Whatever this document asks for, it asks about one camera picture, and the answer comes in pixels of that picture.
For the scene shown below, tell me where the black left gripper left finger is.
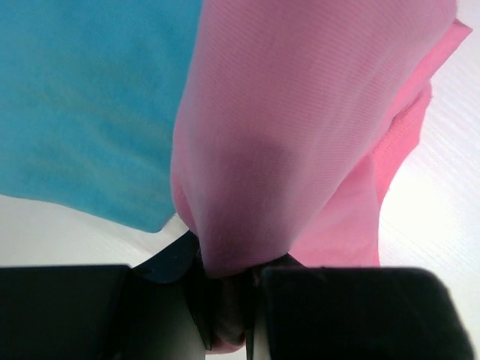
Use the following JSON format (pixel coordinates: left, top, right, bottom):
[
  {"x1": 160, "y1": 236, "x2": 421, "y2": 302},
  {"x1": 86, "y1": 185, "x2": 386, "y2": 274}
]
[{"x1": 1, "y1": 232, "x2": 210, "y2": 359}]

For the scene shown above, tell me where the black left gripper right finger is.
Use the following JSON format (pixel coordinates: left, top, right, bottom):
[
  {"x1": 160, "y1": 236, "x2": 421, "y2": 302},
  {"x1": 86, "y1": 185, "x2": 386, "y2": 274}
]
[{"x1": 246, "y1": 256, "x2": 475, "y2": 359}]

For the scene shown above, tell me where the light pink t-shirt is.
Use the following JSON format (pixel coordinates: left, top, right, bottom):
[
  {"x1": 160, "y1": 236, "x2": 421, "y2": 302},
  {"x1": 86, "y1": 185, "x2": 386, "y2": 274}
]
[{"x1": 171, "y1": 1, "x2": 468, "y2": 353}]

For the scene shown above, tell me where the folded turquoise t-shirt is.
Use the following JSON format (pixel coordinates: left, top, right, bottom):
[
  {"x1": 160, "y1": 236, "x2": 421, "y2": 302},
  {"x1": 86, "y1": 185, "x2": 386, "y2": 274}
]
[{"x1": 1, "y1": 1, "x2": 202, "y2": 233}]

